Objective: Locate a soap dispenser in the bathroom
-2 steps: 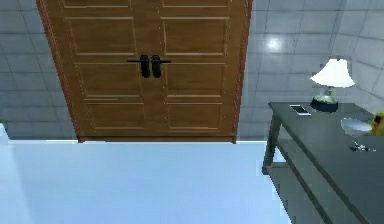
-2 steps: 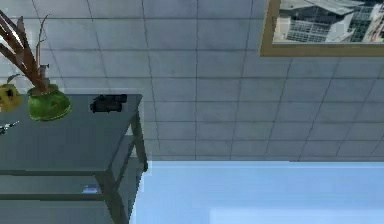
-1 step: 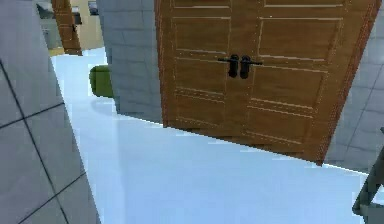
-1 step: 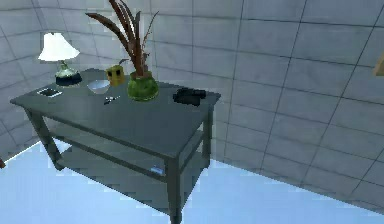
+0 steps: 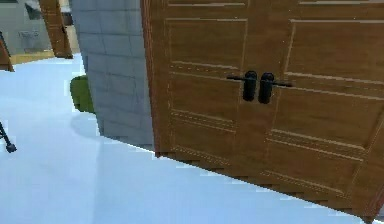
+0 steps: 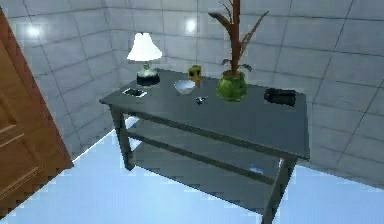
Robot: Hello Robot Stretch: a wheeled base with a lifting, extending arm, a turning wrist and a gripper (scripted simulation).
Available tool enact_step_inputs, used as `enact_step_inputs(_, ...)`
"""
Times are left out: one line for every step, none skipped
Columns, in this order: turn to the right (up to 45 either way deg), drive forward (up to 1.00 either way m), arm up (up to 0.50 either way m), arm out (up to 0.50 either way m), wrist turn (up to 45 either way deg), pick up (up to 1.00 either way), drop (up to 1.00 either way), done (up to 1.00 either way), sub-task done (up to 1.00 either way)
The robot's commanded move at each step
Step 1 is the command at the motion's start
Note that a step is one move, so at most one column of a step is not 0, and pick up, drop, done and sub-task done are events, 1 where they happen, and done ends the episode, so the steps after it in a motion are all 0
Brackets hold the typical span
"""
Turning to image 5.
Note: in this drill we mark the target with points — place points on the brown wooden panelled door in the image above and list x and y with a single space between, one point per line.
326 116
200 100

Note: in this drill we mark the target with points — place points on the green rounded object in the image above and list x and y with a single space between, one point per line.
81 95

